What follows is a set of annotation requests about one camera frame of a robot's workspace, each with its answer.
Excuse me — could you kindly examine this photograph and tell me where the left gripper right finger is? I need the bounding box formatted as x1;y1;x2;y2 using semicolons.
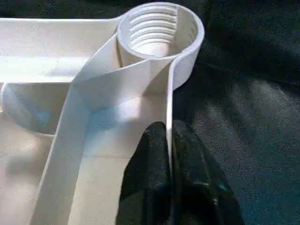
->
172;120;240;225

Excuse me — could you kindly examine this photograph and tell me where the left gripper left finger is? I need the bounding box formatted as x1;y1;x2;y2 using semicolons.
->
116;121;173;225

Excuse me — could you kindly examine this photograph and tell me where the white plastic table top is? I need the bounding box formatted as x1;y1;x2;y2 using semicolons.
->
0;1;205;225

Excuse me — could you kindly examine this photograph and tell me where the black table mat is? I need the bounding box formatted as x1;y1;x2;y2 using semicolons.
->
170;0;300;225

